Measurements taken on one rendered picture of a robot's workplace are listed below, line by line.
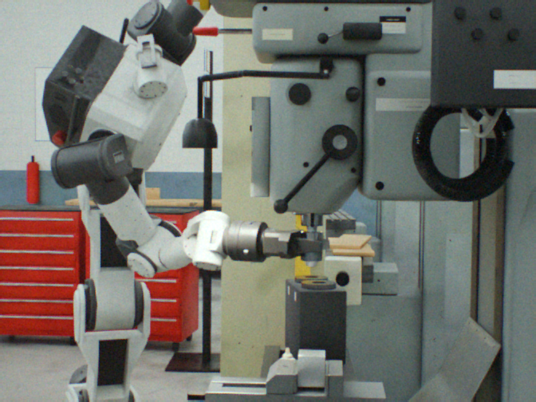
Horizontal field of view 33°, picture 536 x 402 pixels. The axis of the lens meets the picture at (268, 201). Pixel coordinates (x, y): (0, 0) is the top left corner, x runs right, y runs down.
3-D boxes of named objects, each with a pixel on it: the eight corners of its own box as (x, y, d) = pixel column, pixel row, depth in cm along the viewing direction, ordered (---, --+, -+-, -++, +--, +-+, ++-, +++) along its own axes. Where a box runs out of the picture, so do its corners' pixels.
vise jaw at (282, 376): (266, 393, 172) (266, 372, 172) (269, 377, 184) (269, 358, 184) (297, 394, 171) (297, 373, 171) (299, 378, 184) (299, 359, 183)
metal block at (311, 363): (297, 386, 174) (297, 356, 174) (298, 379, 180) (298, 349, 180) (324, 387, 174) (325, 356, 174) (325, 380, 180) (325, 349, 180)
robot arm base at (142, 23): (114, 41, 227) (142, 41, 219) (137, -2, 230) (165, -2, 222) (154, 73, 237) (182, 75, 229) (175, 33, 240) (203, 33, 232)
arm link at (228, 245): (242, 214, 194) (195, 212, 198) (234, 262, 190) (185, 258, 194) (259, 232, 204) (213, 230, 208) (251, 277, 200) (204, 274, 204)
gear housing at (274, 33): (251, 52, 177) (252, 0, 177) (257, 64, 202) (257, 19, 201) (423, 53, 176) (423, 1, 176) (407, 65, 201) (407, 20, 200)
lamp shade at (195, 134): (175, 147, 184) (175, 117, 183) (206, 148, 188) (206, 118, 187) (192, 147, 178) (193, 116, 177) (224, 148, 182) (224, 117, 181)
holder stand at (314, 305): (298, 365, 224) (299, 285, 223) (284, 347, 246) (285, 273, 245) (345, 364, 226) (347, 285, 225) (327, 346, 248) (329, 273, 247)
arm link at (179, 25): (162, -14, 229) (131, 29, 228) (180, -7, 223) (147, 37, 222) (191, 13, 237) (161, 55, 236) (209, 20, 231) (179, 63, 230)
